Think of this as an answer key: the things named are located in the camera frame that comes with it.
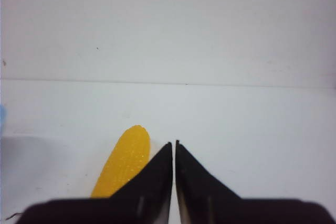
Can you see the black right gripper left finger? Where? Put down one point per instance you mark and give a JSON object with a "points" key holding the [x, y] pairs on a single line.
{"points": [[144, 199]]}

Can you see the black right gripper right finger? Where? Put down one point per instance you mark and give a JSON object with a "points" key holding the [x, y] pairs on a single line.
{"points": [[203, 198]]}

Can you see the yellow corn cob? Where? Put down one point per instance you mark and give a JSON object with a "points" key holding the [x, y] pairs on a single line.
{"points": [[129, 156]]}

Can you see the light blue round plate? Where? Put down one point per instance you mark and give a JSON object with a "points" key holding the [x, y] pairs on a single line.
{"points": [[3, 115]]}

